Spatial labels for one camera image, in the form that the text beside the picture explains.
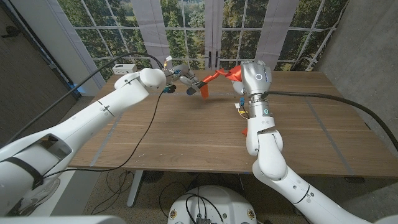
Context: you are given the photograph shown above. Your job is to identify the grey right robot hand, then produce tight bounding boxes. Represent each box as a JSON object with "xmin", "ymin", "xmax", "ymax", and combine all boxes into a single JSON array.
[{"xmin": 232, "ymin": 60, "xmax": 273, "ymax": 119}]

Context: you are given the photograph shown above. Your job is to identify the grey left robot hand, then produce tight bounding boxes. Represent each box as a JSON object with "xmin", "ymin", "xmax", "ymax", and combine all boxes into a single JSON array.
[{"xmin": 166, "ymin": 64, "xmax": 202, "ymax": 91}]

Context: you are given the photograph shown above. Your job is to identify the orange ribbon roll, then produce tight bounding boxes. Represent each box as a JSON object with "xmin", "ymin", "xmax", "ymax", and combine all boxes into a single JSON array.
[{"xmin": 200, "ymin": 64, "xmax": 244, "ymax": 100}]

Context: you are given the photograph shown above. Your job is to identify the printed window forest backdrop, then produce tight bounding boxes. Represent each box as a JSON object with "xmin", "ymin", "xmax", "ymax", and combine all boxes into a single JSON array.
[{"xmin": 57, "ymin": 0, "xmax": 349, "ymax": 82}]

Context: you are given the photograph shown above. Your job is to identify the white power strip box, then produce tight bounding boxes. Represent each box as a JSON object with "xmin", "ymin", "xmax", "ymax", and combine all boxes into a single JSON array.
[{"xmin": 112, "ymin": 63, "xmax": 138, "ymax": 76}]

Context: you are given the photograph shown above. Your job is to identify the grey table leg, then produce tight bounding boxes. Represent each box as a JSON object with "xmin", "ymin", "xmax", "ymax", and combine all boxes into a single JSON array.
[{"xmin": 126, "ymin": 170, "xmax": 145, "ymax": 208}]

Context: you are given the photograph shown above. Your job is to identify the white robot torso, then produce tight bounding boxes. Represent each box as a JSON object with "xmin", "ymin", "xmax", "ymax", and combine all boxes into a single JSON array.
[{"xmin": 167, "ymin": 185, "xmax": 258, "ymax": 224}]

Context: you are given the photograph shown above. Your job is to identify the grey sneaker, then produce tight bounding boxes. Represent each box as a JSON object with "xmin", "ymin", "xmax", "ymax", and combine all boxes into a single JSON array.
[{"xmin": 6, "ymin": 178, "xmax": 61, "ymax": 216}]

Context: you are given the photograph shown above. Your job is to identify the left wrist connector wires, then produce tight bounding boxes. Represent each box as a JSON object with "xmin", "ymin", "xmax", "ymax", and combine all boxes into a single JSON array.
[{"xmin": 161, "ymin": 55, "xmax": 178, "ymax": 95}]

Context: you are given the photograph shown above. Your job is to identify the wrist connector wires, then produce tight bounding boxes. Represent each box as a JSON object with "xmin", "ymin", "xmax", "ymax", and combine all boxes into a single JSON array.
[
  {"xmin": 161, "ymin": 55, "xmax": 178, "ymax": 95},
  {"xmin": 234, "ymin": 97, "xmax": 250, "ymax": 120}
]

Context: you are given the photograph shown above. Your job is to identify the right wrist connector wires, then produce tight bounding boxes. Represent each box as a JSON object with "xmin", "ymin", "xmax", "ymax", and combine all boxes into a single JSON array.
[{"xmin": 234, "ymin": 97, "xmax": 250, "ymax": 120}]

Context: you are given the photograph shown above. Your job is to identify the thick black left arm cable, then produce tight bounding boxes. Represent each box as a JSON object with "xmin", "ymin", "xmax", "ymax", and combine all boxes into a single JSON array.
[{"xmin": 4, "ymin": 52, "xmax": 165, "ymax": 146}]

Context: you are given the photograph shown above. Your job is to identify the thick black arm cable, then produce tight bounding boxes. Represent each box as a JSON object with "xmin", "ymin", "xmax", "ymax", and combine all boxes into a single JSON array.
[
  {"xmin": 260, "ymin": 90, "xmax": 398, "ymax": 152},
  {"xmin": 4, "ymin": 52, "xmax": 165, "ymax": 146}
]

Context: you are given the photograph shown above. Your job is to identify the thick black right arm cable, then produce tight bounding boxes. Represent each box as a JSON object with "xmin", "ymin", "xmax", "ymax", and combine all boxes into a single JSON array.
[{"xmin": 260, "ymin": 90, "xmax": 398, "ymax": 152}]

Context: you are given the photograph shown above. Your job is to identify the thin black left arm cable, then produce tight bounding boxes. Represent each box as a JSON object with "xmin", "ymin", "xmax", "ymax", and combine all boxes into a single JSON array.
[{"xmin": 42, "ymin": 90, "xmax": 164, "ymax": 180}]

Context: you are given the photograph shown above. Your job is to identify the black floor cable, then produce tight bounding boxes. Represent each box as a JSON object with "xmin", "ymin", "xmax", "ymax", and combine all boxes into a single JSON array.
[
  {"xmin": 158, "ymin": 179, "xmax": 201, "ymax": 216},
  {"xmin": 91, "ymin": 169, "xmax": 135, "ymax": 216}
]

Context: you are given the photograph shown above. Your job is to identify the black torso cable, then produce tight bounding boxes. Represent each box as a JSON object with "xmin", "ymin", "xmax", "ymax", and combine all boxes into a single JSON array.
[{"xmin": 185, "ymin": 192, "xmax": 225, "ymax": 224}]

